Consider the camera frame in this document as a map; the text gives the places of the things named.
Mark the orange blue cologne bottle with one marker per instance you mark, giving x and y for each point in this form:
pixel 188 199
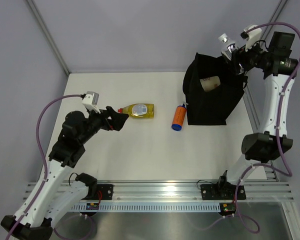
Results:
pixel 179 116

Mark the aluminium mounting rail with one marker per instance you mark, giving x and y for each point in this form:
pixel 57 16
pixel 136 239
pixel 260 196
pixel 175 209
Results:
pixel 188 191

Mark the yellow dish soap bottle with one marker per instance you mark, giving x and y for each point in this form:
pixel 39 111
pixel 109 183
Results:
pixel 139 110

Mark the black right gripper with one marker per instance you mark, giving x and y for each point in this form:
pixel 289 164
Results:
pixel 243 55

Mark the black canvas bag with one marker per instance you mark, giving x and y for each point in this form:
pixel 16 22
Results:
pixel 211 108

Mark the right aluminium frame post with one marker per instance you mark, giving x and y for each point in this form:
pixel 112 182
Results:
pixel 274 17

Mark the small clear silver bottle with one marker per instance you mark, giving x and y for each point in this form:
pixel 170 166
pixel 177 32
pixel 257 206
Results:
pixel 228 47

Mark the cream lotion pump bottle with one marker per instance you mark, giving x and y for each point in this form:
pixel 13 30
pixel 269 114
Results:
pixel 210 83

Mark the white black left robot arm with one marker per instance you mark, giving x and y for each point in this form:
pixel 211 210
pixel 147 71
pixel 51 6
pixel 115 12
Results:
pixel 41 212

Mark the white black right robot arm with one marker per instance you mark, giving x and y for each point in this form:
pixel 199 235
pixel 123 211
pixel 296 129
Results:
pixel 271 139

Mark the left aluminium frame post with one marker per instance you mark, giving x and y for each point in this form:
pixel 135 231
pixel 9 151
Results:
pixel 33 8

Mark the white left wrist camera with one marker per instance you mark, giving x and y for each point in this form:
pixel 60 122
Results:
pixel 90 101

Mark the aluminium frame post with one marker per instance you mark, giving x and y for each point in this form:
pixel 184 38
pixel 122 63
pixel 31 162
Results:
pixel 33 8
pixel 274 17

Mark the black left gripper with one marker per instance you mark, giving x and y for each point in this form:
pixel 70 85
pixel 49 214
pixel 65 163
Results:
pixel 117 119

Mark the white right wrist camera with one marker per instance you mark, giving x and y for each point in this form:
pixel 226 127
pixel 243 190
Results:
pixel 251 34

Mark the white slotted cable duct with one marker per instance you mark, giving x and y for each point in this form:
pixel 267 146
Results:
pixel 144 207

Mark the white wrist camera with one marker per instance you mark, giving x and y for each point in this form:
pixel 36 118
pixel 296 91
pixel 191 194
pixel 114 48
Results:
pixel 251 34
pixel 90 101

